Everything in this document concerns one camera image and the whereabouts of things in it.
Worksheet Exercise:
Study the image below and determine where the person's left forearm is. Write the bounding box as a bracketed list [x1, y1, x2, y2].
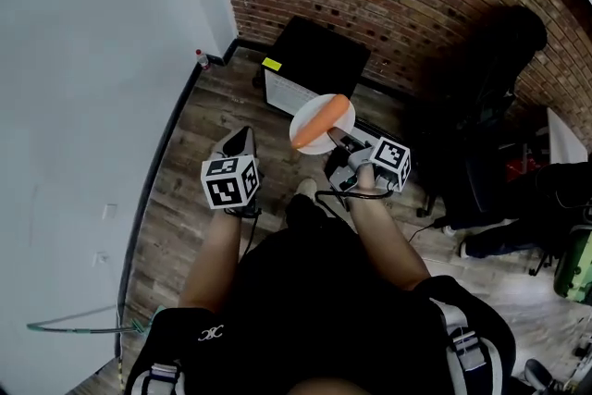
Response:
[177, 206, 243, 315]

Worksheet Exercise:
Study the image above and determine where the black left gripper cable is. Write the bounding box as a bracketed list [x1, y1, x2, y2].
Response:
[238, 206, 263, 263]

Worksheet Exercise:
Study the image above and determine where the black floor cable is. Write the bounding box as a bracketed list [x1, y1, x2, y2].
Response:
[405, 219, 448, 246]

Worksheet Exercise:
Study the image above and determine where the black chair base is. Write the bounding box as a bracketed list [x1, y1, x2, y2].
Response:
[528, 250, 559, 278]

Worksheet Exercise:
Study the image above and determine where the person's right forearm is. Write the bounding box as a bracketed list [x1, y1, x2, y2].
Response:
[346, 162, 432, 293]

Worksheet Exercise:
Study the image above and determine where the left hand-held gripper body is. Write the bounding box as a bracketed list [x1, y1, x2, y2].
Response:
[200, 151, 264, 219]

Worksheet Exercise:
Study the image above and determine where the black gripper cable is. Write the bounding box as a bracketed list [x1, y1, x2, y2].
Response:
[238, 206, 263, 263]
[314, 185, 395, 212]

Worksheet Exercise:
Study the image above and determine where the red object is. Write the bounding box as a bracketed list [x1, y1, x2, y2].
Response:
[505, 155, 540, 182]

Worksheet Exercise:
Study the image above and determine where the person's white shoe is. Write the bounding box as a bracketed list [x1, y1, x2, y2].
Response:
[295, 178, 319, 201]

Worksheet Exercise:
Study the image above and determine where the white round plate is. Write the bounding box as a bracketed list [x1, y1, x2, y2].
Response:
[289, 94, 357, 155]

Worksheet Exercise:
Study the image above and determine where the person's black shirt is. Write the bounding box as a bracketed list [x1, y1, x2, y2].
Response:
[123, 193, 518, 395]

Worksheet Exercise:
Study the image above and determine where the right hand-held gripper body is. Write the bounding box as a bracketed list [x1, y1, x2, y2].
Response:
[323, 135, 413, 202]

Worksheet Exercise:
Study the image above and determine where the clear bottle with red cap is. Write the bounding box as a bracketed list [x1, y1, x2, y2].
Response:
[194, 48, 214, 73]

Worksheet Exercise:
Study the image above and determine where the black mini fridge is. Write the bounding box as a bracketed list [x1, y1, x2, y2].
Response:
[252, 15, 372, 116]

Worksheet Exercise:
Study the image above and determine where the white board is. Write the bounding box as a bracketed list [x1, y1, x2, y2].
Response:
[545, 105, 592, 167]

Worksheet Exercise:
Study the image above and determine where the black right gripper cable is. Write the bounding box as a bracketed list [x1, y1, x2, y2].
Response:
[314, 185, 395, 212]

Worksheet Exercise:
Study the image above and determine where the black office chair with coat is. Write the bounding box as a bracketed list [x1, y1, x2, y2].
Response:
[401, 4, 549, 219]

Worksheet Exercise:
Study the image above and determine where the grey-green wall cable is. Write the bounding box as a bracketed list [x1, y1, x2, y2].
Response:
[26, 303, 156, 338]

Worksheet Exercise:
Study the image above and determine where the orange carrot food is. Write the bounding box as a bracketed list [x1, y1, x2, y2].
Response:
[290, 93, 350, 151]

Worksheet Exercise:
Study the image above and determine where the grey harness strap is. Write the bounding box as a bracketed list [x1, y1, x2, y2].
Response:
[428, 297, 504, 395]
[136, 361, 187, 395]

